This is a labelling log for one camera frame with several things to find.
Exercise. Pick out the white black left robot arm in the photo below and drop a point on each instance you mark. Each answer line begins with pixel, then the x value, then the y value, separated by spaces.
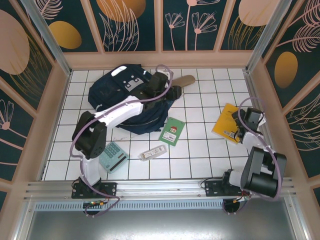
pixel 120 110

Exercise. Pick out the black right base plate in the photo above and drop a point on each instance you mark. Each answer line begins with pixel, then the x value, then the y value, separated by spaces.
pixel 211 187

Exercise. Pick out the clear plastic refill box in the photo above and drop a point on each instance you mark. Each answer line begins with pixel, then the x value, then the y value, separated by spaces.
pixel 152 153

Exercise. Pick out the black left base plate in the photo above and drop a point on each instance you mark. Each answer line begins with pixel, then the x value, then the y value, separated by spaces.
pixel 110 187

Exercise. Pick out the grey metal sheet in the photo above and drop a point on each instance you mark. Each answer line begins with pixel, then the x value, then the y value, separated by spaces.
pixel 160 225

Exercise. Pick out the left power connector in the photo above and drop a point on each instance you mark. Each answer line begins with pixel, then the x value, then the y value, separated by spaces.
pixel 96 203

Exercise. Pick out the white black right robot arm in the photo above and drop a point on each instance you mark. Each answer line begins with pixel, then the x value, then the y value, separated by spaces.
pixel 260 172

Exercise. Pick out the teal calculator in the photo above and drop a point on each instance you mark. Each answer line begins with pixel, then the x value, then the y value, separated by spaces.
pixel 115 157

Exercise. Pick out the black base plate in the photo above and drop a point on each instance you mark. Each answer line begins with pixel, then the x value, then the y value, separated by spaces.
pixel 110 187
pixel 211 187

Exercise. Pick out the aluminium mounting rail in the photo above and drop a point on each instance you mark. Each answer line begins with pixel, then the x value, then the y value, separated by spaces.
pixel 160 187

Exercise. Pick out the aluminium side rail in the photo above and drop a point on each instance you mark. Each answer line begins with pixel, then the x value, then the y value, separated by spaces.
pixel 260 95

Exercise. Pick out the aluminium frame post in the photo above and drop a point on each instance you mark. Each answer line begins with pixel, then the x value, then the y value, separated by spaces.
pixel 47 37
pixel 267 32

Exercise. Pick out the power connector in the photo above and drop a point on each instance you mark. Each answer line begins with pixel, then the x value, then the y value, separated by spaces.
pixel 241 198
pixel 96 203

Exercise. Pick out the green notebook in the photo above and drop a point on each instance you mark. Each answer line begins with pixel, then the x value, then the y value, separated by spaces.
pixel 172 131

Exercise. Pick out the yellow book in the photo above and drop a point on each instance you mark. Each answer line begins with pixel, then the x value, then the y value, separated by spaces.
pixel 225 120

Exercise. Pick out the tan pencil case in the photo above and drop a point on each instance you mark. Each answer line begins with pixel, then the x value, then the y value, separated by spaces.
pixel 186 80

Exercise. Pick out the right power connector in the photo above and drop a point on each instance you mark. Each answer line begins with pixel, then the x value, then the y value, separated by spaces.
pixel 241 198

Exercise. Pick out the navy blue backpack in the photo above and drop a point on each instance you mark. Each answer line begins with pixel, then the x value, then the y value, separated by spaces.
pixel 107 90

